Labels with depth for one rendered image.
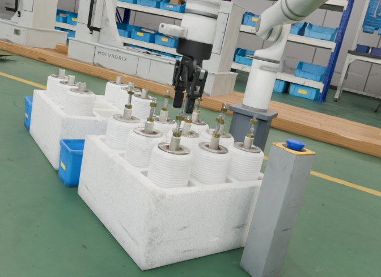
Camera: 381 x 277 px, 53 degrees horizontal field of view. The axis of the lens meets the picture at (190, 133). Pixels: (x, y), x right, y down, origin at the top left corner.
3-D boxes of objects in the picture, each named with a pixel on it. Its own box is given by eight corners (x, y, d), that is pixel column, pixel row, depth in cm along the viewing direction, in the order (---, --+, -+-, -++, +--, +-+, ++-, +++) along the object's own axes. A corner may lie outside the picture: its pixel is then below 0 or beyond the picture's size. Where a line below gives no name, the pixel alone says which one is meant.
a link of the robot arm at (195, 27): (156, 32, 83) (161, 2, 81) (203, 42, 87) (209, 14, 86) (169, 36, 75) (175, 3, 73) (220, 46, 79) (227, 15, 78)
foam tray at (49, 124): (118, 135, 178) (125, 97, 173) (159, 167, 147) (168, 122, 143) (29, 133, 155) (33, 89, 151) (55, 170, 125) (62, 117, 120)
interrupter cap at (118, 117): (132, 117, 110) (133, 114, 110) (144, 125, 104) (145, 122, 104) (108, 115, 106) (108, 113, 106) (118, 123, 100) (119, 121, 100)
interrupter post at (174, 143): (172, 152, 86) (175, 138, 85) (166, 148, 88) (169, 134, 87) (181, 151, 87) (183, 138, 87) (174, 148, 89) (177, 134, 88)
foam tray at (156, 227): (183, 184, 136) (194, 135, 132) (263, 242, 107) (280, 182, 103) (76, 193, 112) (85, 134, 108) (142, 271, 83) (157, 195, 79)
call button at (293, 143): (292, 146, 88) (294, 138, 87) (306, 152, 85) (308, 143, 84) (280, 146, 85) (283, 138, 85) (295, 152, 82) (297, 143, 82)
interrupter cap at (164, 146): (169, 156, 82) (170, 154, 82) (151, 145, 88) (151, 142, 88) (196, 155, 87) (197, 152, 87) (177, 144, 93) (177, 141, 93)
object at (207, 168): (214, 209, 104) (229, 146, 100) (217, 227, 95) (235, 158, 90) (179, 203, 103) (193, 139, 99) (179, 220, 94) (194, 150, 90)
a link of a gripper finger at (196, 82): (195, 66, 77) (187, 93, 80) (198, 70, 76) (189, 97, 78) (207, 68, 78) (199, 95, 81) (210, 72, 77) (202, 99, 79)
